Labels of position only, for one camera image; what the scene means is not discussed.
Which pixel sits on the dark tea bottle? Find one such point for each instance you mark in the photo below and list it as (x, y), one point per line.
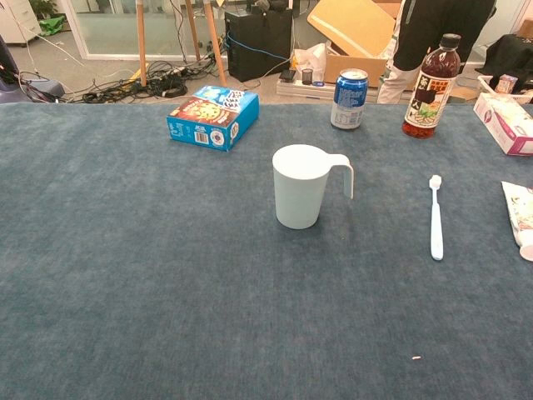
(429, 91)

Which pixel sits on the wooden easel leg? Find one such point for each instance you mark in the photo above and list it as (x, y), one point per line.
(192, 29)
(214, 41)
(142, 41)

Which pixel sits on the white framed glass partition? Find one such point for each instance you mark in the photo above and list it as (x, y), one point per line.
(79, 33)

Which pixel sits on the white floral toothpaste tube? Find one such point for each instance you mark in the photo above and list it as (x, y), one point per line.
(520, 212)

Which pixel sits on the blue table mat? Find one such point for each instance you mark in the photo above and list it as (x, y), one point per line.
(166, 271)

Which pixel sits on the white cabinet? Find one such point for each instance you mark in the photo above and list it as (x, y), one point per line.
(16, 21)

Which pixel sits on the open cardboard box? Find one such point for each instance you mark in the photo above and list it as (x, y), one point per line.
(358, 25)

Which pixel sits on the green bag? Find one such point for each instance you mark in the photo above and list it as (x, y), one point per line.
(52, 26)

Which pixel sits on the white metal floor frame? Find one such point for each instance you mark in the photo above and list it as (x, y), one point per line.
(308, 92)

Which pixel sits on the dark blue machine base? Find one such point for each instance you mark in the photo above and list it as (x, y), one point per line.
(8, 89)

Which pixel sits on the blue soda can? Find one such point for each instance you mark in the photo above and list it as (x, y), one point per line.
(349, 100)

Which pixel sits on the black mesh pen holder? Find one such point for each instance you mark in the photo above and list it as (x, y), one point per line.
(307, 77)

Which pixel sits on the white storage basket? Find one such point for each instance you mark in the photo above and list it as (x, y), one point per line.
(486, 85)

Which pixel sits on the black computer tower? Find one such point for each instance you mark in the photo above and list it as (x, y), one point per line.
(258, 46)

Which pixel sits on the black fabric bag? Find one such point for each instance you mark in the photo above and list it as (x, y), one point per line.
(512, 54)

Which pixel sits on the standing person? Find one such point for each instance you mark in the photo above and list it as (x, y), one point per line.
(416, 41)

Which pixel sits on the light blue toothbrush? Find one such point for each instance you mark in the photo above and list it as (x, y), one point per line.
(436, 225)

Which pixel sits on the white plastic bag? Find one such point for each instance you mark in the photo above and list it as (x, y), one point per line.
(312, 56)

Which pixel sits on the small pink box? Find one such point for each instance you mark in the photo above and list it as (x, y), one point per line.
(506, 84)

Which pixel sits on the blue cookie box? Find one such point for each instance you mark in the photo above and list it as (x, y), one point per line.
(212, 116)

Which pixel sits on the pink and white box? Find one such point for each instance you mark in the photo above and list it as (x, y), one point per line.
(504, 121)

